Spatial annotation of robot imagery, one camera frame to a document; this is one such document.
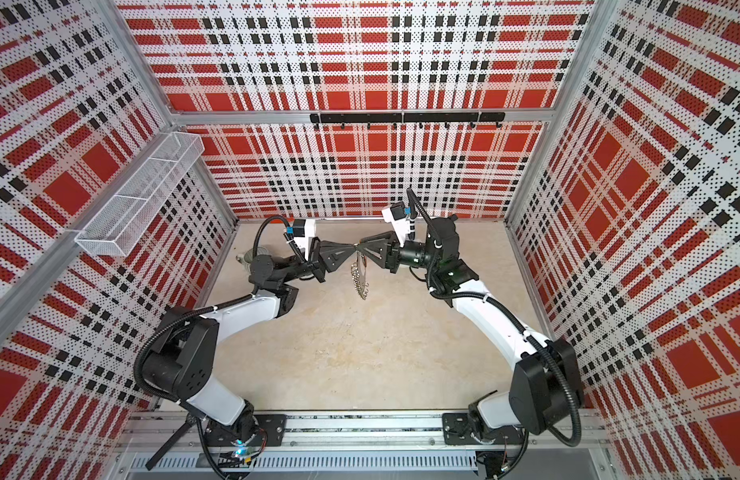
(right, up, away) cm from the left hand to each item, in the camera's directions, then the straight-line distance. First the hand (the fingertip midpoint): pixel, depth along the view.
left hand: (356, 252), depth 68 cm
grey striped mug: (-42, -3, +33) cm, 53 cm away
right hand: (+1, +1, 0) cm, 2 cm away
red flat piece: (-39, +12, +54) cm, 67 cm away
